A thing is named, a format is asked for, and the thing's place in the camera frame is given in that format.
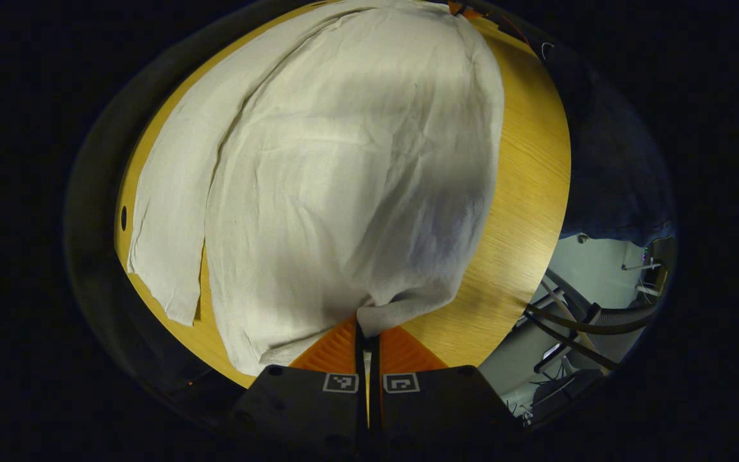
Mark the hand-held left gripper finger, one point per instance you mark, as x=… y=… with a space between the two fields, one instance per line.
x=360 y=366
x=374 y=372

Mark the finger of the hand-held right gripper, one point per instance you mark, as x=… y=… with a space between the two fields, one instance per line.
x=466 y=9

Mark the white jeans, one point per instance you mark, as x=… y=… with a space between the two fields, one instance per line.
x=344 y=179

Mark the person's dark clothing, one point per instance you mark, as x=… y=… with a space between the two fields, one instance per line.
x=620 y=160

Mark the black office chair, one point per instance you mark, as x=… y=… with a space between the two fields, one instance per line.
x=626 y=316

